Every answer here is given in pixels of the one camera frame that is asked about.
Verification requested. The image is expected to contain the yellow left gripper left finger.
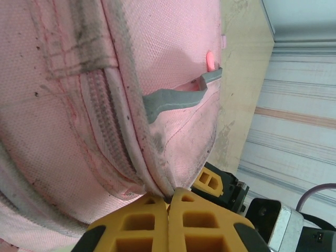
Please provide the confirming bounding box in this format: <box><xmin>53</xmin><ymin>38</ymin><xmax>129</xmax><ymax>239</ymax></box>
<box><xmin>73</xmin><ymin>195</ymin><xmax>170</xmax><ymax>252</ymax></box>

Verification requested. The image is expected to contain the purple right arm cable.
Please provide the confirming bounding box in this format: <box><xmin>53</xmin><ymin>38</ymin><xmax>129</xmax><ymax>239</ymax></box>
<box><xmin>296</xmin><ymin>183</ymin><xmax>336</xmax><ymax>211</ymax></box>

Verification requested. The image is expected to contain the pink backpack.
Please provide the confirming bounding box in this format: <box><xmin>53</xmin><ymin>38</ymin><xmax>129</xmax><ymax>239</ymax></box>
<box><xmin>0</xmin><ymin>0</ymin><xmax>228</xmax><ymax>252</ymax></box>

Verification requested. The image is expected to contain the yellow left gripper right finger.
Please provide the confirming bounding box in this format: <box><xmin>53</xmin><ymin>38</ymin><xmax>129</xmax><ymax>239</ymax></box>
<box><xmin>167</xmin><ymin>186</ymin><xmax>270</xmax><ymax>252</ymax></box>

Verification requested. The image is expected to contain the aluminium corner post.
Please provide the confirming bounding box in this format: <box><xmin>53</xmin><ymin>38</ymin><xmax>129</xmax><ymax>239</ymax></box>
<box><xmin>272</xmin><ymin>33</ymin><xmax>336</xmax><ymax>49</ymax></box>

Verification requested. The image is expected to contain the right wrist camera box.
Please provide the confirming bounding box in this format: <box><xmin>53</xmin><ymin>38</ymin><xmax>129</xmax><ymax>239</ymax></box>
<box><xmin>245</xmin><ymin>198</ymin><xmax>336</xmax><ymax>252</ymax></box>

